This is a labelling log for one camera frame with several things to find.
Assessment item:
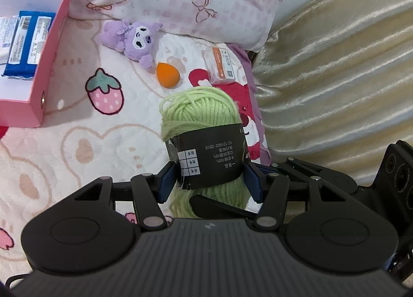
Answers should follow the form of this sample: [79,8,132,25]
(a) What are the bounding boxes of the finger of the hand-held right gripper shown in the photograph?
[190,196,259,219]
[258,157,360,195]

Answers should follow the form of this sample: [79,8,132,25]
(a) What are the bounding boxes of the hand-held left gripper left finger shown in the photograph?
[74,161,178,233]

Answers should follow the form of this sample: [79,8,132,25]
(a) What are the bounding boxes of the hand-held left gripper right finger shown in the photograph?
[243,162,349,231]

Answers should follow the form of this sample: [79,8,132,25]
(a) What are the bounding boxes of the green yarn ball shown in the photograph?
[159,86,250,219]

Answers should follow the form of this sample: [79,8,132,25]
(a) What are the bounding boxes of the orange makeup sponge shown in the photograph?
[157,62,182,89]

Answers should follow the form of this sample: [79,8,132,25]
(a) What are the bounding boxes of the clear case with orange label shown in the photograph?
[203,46,236,85]

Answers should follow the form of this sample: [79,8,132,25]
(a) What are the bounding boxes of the purple plush toy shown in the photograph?
[100,20,163,70]

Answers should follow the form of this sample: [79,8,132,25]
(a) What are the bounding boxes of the pink cardboard box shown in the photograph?
[0,0,77,129]

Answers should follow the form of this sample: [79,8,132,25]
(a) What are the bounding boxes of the bear print blanket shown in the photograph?
[0,18,273,272]

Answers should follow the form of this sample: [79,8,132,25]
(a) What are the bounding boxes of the cream satin curtain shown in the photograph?
[251,0,413,185]

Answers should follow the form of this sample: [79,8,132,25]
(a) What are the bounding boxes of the pink checked white pillow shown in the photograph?
[69,0,299,53]

